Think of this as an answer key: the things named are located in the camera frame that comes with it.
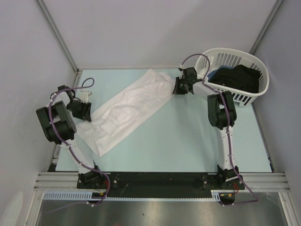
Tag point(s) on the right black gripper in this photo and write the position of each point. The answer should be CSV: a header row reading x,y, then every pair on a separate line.
x,y
177,90

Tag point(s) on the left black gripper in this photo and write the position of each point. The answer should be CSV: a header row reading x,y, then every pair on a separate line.
x,y
85,114

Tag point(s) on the white long sleeve shirt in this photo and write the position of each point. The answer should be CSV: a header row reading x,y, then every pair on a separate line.
x,y
122,114

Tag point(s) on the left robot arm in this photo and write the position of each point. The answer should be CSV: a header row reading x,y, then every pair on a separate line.
x,y
58,126

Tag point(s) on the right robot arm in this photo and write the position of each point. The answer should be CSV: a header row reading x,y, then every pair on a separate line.
x,y
222,116

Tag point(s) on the blue shirt in basket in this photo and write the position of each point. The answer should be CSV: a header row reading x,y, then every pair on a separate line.
x,y
212,73

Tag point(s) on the black shirt in basket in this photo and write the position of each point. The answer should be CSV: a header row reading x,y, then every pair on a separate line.
x,y
240,78

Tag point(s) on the white plastic laundry basket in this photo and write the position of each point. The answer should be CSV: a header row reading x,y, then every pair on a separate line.
x,y
231,57

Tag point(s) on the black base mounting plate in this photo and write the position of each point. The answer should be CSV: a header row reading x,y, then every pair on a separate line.
x,y
161,185

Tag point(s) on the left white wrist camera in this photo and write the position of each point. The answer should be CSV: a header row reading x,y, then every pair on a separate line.
x,y
84,96

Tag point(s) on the aluminium frame rail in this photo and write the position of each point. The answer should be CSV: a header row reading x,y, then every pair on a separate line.
x,y
67,181

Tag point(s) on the blue slotted cable duct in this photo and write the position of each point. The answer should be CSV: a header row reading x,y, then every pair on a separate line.
x,y
67,195

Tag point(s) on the left aluminium corner post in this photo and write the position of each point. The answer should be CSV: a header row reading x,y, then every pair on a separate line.
x,y
56,33

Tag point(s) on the aluminium corner post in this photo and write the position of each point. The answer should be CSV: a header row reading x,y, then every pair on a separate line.
x,y
268,22
56,33

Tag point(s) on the right aluminium corner post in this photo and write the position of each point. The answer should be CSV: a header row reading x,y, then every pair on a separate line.
x,y
268,22

